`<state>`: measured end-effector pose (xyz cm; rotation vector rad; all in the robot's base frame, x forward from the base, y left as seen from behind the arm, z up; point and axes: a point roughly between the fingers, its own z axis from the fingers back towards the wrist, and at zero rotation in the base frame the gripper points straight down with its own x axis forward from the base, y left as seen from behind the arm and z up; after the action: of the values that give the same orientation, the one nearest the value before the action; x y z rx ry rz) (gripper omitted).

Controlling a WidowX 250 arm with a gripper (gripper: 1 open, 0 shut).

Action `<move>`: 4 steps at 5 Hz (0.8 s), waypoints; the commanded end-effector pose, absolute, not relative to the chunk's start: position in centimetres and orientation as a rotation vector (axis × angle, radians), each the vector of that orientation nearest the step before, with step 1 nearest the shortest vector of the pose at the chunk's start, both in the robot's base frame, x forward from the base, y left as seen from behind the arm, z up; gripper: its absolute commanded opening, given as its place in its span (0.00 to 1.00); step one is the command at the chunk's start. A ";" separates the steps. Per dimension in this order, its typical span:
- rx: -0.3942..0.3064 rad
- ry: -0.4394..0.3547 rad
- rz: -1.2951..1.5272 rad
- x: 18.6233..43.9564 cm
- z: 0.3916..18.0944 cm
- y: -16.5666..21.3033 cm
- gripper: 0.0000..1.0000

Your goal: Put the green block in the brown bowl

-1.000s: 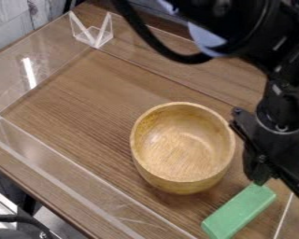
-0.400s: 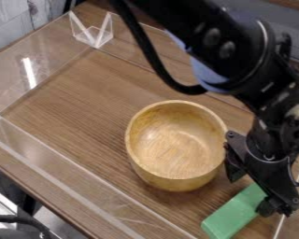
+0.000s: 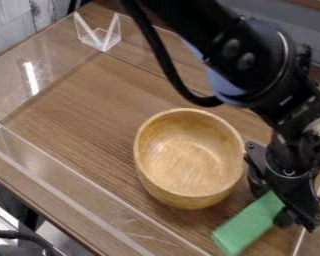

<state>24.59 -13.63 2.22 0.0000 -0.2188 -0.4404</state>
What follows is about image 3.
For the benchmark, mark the clear acrylic corner bracket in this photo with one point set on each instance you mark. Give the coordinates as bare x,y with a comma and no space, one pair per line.
102,39

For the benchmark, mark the green rectangular block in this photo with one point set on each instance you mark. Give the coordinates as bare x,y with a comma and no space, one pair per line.
246,227

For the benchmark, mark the clear acrylic tray wall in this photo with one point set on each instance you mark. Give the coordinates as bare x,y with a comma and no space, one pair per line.
73,105

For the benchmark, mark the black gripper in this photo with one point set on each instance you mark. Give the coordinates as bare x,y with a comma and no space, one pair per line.
277,171

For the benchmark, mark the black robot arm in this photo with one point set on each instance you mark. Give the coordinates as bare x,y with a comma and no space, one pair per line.
260,71

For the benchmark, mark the brown wooden bowl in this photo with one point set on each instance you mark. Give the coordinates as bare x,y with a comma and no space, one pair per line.
189,158

